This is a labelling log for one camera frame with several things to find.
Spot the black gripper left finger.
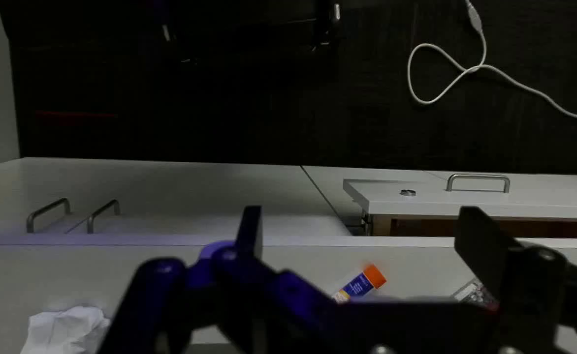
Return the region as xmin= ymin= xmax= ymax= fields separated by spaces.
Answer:
xmin=97 ymin=205 xmax=343 ymax=354

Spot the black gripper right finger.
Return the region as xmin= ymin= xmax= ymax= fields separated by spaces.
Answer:
xmin=454 ymin=205 xmax=577 ymax=354

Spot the orange cap glue stick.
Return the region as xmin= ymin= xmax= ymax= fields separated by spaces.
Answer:
xmin=332 ymin=262 xmax=391 ymax=306

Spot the open white drawer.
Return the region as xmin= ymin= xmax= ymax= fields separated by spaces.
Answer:
xmin=341 ymin=174 xmax=577 ymax=241

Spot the metal cabinet door handle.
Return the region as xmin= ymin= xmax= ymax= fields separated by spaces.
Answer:
xmin=26 ymin=197 xmax=74 ymax=237
xmin=85 ymin=197 xmax=123 ymax=237

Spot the white cable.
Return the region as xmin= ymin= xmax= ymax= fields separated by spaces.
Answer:
xmin=406 ymin=0 xmax=577 ymax=146

